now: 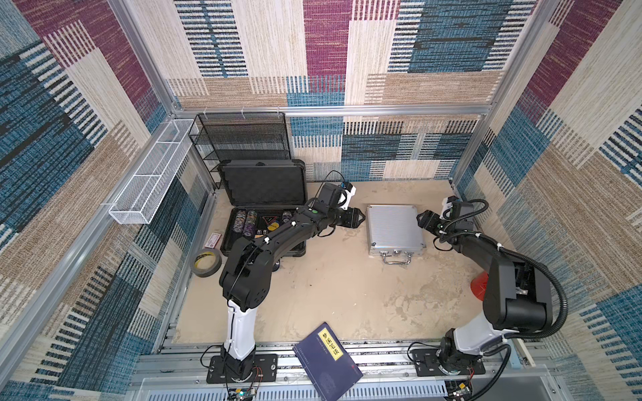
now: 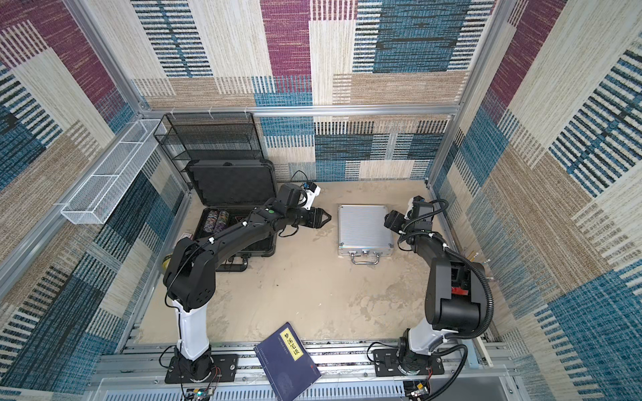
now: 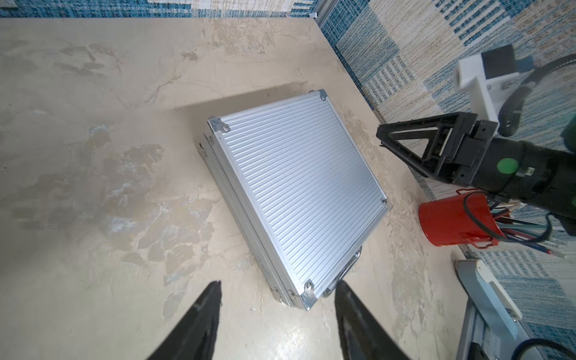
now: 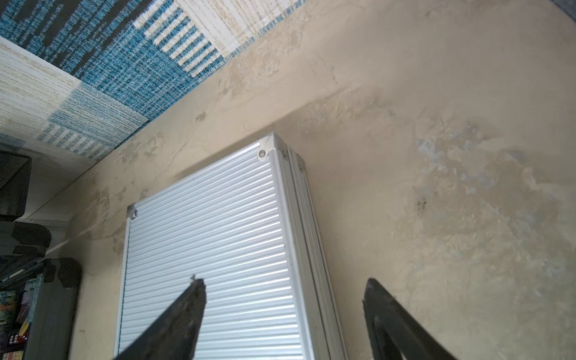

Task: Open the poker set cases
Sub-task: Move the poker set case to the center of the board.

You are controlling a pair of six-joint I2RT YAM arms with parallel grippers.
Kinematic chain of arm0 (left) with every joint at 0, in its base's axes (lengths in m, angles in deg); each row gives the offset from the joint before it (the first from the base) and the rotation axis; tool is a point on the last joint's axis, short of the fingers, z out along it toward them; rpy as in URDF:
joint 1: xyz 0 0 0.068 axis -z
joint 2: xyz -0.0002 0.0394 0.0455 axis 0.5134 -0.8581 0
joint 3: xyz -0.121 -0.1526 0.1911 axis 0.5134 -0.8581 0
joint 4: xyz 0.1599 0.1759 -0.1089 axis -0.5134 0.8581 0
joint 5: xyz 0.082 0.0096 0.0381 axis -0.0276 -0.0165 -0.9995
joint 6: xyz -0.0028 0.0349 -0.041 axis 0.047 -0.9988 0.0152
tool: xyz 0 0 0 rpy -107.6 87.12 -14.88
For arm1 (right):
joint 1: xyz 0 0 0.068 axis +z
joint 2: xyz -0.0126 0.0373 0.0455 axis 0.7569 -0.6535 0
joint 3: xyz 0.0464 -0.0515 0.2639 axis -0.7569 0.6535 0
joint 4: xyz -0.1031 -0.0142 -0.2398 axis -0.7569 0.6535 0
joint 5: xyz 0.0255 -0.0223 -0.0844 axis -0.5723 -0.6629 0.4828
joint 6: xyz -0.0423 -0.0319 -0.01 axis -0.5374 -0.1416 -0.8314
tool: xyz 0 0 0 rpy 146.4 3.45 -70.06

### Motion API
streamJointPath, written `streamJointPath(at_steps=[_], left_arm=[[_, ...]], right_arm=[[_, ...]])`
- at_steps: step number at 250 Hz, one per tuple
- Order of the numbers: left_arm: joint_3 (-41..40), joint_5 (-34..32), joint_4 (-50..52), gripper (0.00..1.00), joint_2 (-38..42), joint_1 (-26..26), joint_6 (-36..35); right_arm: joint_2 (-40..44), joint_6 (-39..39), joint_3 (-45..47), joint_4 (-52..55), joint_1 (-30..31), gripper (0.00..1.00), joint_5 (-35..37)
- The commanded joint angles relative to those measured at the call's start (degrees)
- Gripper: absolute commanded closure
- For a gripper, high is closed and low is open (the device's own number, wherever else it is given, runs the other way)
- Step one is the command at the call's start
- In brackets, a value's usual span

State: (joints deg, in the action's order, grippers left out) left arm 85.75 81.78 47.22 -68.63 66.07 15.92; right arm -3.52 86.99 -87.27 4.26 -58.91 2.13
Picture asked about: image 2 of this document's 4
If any white mesh wall basket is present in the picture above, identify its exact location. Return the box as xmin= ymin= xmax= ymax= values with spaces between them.
xmin=61 ymin=120 xmax=160 ymax=225

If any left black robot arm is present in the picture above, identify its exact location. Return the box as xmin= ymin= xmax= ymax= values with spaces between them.
xmin=163 ymin=181 xmax=331 ymax=381

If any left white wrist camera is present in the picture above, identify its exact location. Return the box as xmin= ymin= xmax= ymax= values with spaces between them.
xmin=303 ymin=181 xmax=321 ymax=210

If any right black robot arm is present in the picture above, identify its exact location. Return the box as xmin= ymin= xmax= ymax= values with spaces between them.
xmin=384 ymin=195 xmax=494 ymax=374

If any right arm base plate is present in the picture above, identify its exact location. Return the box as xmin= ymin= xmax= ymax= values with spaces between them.
xmin=369 ymin=348 xmax=445 ymax=377

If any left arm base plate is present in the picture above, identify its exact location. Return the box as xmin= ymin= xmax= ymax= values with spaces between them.
xmin=164 ymin=354 xmax=238 ymax=385

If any black wire shelf rack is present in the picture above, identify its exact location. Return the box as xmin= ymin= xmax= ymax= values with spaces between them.
xmin=153 ymin=111 xmax=266 ymax=189

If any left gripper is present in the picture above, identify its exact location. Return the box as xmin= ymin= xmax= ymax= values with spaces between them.
xmin=288 ymin=208 xmax=335 ymax=232

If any multicolour poker chip row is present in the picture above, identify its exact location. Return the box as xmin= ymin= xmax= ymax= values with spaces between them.
xmin=202 ymin=210 xmax=230 ymax=234

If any small silver aluminium case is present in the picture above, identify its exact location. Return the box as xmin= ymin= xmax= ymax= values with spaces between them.
xmin=338 ymin=204 xmax=395 ymax=266

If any dark blue book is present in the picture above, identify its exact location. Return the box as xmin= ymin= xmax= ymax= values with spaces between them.
xmin=254 ymin=322 xmax=321 ymax=401

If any large black poker case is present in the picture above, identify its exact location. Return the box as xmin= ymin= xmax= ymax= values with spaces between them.
xmin=186 ymin=159 xmax=277 ymax=240

